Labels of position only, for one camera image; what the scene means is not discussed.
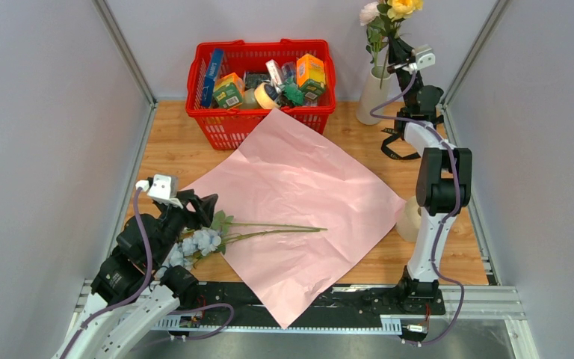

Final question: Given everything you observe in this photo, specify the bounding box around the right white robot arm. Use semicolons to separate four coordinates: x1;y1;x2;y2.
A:
387;36;472;313

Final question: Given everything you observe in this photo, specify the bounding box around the blue box in basket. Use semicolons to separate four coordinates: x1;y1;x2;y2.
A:
200;48;223;108

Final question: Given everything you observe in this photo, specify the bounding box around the red plastic shopping basket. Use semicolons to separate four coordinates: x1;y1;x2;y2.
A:
185;39;336;150

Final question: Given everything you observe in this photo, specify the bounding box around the pink white flower stem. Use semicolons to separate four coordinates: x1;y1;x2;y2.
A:
359;1;388;67

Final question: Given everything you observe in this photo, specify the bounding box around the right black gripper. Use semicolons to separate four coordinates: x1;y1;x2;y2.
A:
388;32;424;110

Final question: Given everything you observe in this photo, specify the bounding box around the green plastic item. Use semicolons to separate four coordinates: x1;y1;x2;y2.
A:
283;82;304;108

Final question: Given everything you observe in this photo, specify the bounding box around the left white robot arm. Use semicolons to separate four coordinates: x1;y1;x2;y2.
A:
54;188;218;358

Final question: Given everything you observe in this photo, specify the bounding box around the purple pink wrapping paper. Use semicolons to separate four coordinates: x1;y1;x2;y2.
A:
191;119;405;328

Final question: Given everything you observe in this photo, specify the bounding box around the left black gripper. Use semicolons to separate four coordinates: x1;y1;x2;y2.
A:
150;188;219;266

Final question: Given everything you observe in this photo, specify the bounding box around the white packet in basket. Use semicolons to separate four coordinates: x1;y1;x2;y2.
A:
265;60;285;88

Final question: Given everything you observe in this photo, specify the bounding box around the blue flower stem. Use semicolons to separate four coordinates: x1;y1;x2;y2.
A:
154;211;326;280

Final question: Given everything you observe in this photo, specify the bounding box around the black printed ribbon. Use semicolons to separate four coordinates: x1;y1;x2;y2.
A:
380;112;444;162

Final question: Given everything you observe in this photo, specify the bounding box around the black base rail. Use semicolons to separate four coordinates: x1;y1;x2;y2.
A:
187;282;445;328

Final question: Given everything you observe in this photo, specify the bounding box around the orange green box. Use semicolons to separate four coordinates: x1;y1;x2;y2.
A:
296;54;327;101

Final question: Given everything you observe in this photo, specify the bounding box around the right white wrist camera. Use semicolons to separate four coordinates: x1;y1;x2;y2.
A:
408;45;436;73

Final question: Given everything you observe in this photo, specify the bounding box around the green yellow box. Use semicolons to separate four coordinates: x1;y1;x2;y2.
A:
213;73;244;109

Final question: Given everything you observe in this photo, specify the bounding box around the masking tape roll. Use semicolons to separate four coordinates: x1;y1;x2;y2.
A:
254;82;280;110

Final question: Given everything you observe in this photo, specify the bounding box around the yellow flower stem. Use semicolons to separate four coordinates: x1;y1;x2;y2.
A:
377;0;423;67

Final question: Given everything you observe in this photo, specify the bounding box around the beige cylindrical vase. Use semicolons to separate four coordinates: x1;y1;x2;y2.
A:
356;65;391;126

